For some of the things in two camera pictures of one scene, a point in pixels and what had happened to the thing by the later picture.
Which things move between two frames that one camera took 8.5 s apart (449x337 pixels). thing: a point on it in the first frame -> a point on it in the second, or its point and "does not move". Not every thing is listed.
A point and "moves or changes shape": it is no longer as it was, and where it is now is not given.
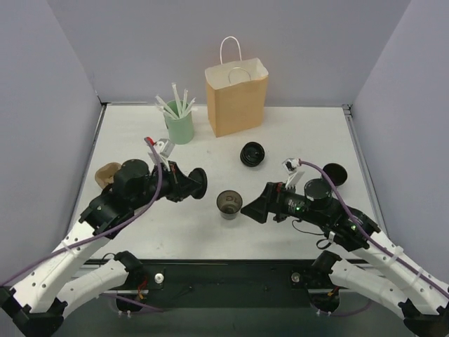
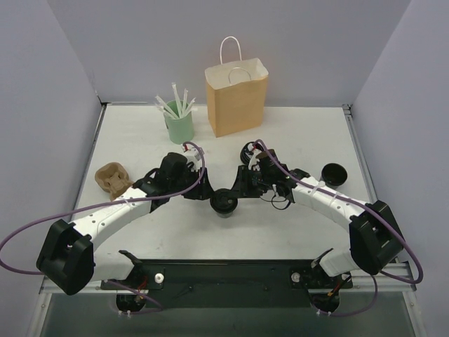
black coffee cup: (337, 173) does not move
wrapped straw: (188, 107) does not move
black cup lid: (199, 175) moves or changes shape
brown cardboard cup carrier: (105, 174) does not move
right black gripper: (273, 200) -> (248, 181)
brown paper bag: (236, 90) does not move
